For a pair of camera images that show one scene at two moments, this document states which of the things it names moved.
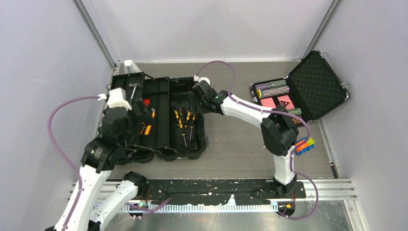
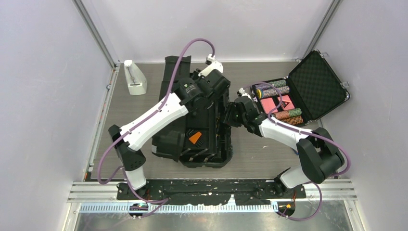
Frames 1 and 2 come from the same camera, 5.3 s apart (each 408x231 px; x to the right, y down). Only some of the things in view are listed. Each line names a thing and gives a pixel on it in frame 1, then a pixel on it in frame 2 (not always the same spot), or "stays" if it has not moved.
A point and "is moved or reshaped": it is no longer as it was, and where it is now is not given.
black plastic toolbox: x=171 y=124 is moved or reshaped
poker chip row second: x=266 y=92 stays
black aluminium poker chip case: x=312 y=89 stays
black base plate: x=217 y=192 stays
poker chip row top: x=272 y=84 stays
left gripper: x=145 y=111 -> x=197 y=78
